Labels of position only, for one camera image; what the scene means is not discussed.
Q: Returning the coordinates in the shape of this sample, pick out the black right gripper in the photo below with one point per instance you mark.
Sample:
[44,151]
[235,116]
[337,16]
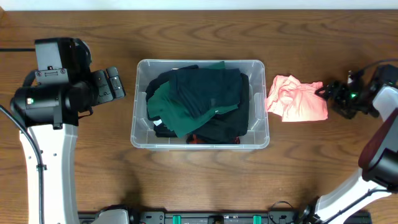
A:
[341,87]

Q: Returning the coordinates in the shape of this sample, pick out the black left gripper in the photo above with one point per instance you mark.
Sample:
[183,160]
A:
[101,88]

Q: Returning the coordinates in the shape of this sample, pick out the pink garment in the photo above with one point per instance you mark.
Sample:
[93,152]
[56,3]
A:
[295,101]

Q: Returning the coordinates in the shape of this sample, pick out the dark green garment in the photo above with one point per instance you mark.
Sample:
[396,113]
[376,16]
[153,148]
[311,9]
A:
[172,113]

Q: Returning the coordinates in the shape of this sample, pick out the clear plastic storage bin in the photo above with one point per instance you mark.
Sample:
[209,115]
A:
[257,136]

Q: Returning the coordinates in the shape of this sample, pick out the dark navy garment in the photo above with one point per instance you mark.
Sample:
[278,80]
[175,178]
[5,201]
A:
[202,89]

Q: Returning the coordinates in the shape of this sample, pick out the black garment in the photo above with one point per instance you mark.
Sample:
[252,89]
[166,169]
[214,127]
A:
[230,125]

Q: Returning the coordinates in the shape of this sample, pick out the red navy plaid shirt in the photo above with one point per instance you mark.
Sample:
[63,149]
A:
[197,139]

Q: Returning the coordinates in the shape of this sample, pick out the black cloth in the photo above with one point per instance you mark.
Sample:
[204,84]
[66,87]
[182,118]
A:
[161,131]

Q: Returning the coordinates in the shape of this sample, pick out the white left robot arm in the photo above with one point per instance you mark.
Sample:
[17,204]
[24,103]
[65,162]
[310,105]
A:
[48,108]

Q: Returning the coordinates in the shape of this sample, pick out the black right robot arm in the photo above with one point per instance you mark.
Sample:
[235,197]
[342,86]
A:
[377,174]

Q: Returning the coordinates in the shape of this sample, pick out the black mounting rail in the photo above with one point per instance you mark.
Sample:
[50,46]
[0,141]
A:
[361,217]

